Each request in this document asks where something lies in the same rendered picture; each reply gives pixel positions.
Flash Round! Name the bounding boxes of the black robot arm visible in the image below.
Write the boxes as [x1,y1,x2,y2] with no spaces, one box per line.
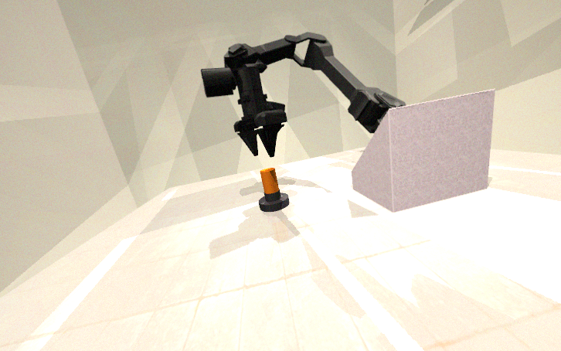
[201,32,406,133]

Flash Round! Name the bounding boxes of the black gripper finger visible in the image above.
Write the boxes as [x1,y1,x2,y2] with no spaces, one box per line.
[237,130,258,156]
[256,124,284,158]

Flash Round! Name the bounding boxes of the dark grey round pedestal with silver shaft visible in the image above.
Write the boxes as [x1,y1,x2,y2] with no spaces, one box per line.
[258,189,290,212]

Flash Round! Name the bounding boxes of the orange tapered knob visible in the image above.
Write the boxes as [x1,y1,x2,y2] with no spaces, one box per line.
[260,168,279,194]

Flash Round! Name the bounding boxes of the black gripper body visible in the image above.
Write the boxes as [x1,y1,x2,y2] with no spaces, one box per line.
[233,90,287,132]

